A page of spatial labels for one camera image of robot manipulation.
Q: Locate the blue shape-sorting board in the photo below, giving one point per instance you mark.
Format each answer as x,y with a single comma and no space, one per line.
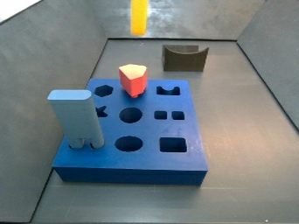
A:
152,142

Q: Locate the black curved holder stand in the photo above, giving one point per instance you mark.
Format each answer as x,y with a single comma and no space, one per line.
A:
183,58

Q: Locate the yellow double-square peg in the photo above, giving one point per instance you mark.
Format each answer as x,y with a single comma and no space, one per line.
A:
139,7

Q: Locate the red pentagon peg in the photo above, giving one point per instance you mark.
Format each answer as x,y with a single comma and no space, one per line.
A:
133,79

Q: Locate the light blue tall peg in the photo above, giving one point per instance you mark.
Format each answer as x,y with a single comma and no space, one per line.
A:
75,110

